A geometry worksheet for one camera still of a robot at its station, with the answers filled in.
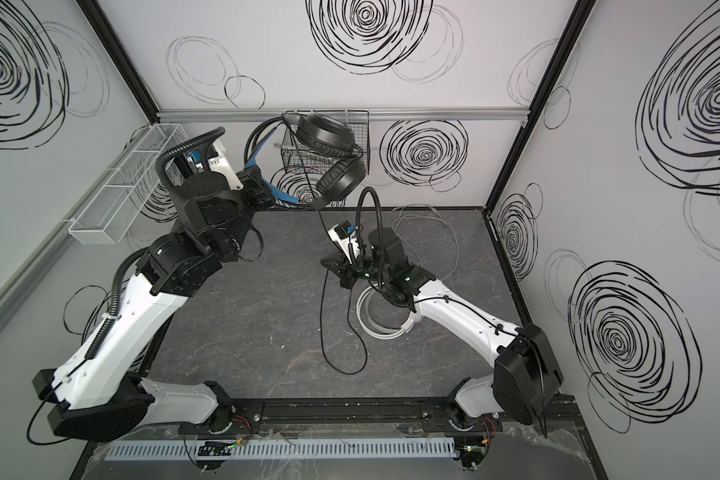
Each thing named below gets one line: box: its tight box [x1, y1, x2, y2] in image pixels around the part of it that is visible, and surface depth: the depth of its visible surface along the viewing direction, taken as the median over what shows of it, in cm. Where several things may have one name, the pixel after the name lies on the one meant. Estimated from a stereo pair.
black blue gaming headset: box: [246, 113, 367, 211], surface depth 51 cm
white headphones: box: [356, 282, 417, 340], surface depth 88 cm
